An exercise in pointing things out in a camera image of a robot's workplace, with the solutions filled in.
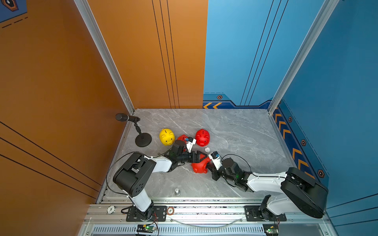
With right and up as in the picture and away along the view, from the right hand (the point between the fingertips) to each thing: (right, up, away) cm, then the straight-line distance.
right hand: (207, 166), depth 85 cm
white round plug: (+1, +7, +12) cm, 14 cm away
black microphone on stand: (-43, +14, +17) cm, 48 cm away
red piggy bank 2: (-2, +16, +8) cm, 18 cm away
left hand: (-2, +6, +3) cm, 7 cm away
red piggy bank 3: (-4, +1, -4) cm, 5 cm away
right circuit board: (+30, -27, -14) cm, 43 cm away
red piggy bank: (-15, +16, +9) cm, 23 cm away
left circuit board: (-31, -26, -14) cm, 43 cm away
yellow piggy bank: (-25, +16, +9) cm, 31 cm away
